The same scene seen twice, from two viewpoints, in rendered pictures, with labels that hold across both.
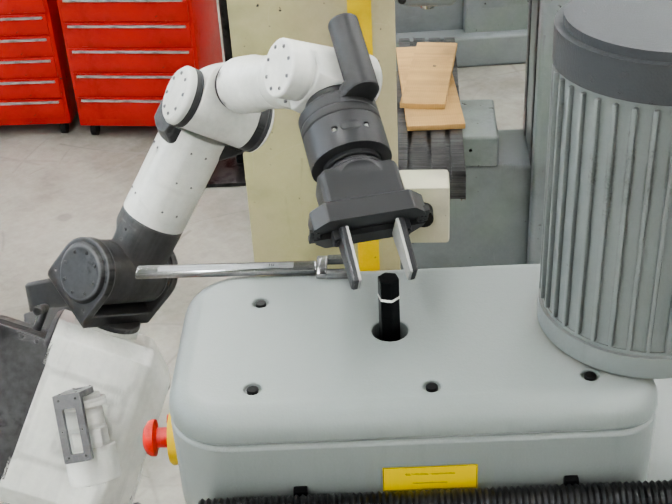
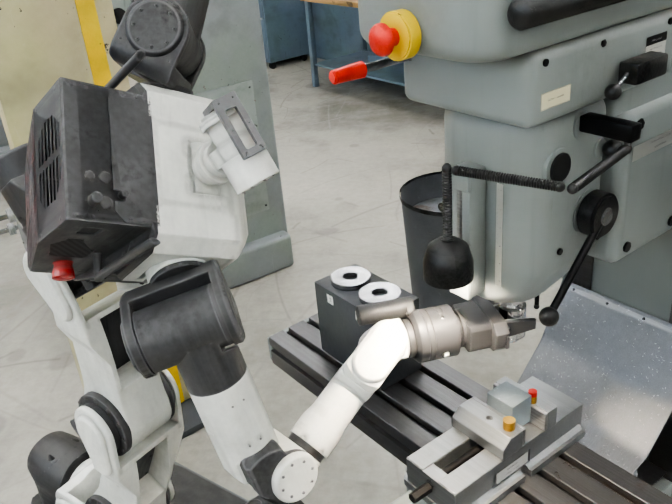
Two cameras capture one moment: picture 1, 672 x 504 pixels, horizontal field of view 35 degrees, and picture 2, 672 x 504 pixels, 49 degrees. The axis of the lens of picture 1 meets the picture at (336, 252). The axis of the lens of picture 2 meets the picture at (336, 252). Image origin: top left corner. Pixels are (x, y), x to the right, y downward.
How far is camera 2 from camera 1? 1.03 m
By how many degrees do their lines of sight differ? 32
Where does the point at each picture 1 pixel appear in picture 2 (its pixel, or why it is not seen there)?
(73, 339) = (163, 93)
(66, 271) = (137, 31)
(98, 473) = (270, 164)
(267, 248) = not seen: hidden behind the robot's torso
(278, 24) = (21, 23)
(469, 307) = not seen: outside the picture
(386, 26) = (108, 14)
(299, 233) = not seen: hidden behind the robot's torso
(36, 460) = (179, 203)
